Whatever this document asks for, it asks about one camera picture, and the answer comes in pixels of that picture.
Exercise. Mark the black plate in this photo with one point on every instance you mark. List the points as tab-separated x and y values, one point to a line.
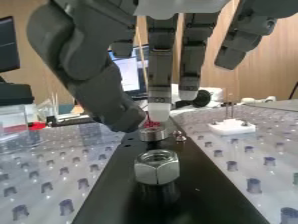
208	200

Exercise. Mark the lit laptop screen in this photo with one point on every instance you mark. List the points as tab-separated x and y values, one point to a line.
128	73

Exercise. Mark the thin stick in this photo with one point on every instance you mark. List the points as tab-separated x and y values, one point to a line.
228	108

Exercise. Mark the small steel screw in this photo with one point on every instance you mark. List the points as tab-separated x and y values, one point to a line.
179	135

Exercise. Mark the small white square block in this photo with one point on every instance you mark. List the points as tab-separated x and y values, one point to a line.
232	127

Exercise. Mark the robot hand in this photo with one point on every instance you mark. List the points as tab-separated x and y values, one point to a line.
88	60

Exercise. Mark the large steel hex nut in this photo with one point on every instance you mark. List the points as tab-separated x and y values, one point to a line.
158	168

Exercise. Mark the dark computer monitor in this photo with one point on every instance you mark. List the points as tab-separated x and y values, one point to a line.
9	43

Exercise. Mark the small steel bearing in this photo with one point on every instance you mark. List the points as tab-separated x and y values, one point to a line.
154	135

